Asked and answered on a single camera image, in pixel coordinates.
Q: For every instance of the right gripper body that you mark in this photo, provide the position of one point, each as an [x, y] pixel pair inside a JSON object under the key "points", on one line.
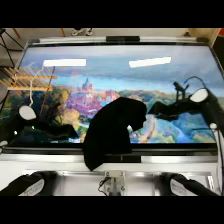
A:
{"points": [[166, 111]]}

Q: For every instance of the black garment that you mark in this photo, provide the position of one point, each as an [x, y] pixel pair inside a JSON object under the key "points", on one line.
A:
{"points": [[110, 133]]}

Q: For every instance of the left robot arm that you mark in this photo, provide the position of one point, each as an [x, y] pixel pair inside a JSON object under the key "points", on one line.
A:
{"points": [[27, 113]]}

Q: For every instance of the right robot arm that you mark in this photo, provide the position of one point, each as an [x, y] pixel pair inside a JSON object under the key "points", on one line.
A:
{"points": [[213, 107]]}

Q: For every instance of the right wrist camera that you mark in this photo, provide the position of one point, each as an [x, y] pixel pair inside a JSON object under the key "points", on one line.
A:
{"points": [[180, 90]]}

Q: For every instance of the silver frame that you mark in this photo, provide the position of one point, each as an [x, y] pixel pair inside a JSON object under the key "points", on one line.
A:
{"points": [[173, 160]]}

